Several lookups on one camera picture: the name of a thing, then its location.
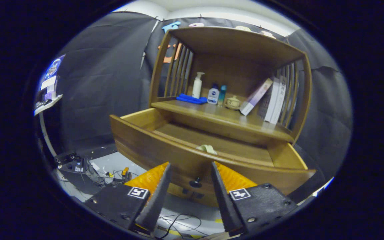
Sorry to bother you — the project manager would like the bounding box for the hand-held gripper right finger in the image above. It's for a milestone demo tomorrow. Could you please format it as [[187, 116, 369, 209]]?
[[211, 161, 299, 235]]

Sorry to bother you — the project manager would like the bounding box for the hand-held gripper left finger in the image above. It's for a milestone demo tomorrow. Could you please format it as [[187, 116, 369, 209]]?
[[85, 162, 172, 234]]

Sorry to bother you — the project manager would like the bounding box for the brown wooden drawer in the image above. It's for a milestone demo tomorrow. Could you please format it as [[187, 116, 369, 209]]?
[[109, 107, 316, 207]]

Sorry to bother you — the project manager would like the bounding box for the wooden countertop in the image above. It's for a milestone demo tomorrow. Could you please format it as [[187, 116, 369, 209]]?
[[151, 99, 295, 143]]

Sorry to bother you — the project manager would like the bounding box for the brown wooden cabinet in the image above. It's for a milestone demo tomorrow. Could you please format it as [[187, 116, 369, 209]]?
[[109, 26, 316, 207]]

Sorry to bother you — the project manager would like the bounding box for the black electronic device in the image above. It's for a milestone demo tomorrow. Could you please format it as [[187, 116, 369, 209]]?
[[54, 153, 100, 188]]

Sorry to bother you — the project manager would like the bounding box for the beige lidded teacup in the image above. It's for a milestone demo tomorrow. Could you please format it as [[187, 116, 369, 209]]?
[[225, 95, 242, 110]]

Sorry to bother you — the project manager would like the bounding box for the dark patterned book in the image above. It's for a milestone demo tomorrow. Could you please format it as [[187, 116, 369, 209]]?
[[257, 80, 276, 119]]

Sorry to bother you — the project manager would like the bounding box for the small teal bottle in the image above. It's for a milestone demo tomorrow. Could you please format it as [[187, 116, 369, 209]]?
[[218, 85, 227, 106]]

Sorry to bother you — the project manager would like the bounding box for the white bottle blue cap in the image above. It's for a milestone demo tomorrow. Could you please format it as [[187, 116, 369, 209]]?
[[207, 83, 220, 105]]

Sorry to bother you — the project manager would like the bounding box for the blue folded cloth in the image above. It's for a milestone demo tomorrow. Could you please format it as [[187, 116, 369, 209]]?
[[176, 93, 208, 105]]

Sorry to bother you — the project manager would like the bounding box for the purple and white book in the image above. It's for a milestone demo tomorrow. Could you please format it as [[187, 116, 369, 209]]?
[[239, 78, 274, 116]]

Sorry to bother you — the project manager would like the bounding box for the plain white book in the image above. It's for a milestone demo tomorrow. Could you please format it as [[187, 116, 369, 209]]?
[[264, 77, 281, 122]]

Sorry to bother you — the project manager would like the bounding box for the white book black lettering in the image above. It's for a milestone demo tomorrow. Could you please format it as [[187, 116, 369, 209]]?
[[271, 75, 288, 125]]

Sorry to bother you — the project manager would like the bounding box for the white pump bottle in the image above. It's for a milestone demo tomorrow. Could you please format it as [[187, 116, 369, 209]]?
[[192, 72, 205, 99]]

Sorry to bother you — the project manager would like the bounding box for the white side shelf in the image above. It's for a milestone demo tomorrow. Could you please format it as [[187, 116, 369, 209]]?
[[34, 94, 63, 116]]

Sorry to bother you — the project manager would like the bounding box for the black cable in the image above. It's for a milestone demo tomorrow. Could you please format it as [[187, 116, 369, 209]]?
[[157, 213, 203, 239]]

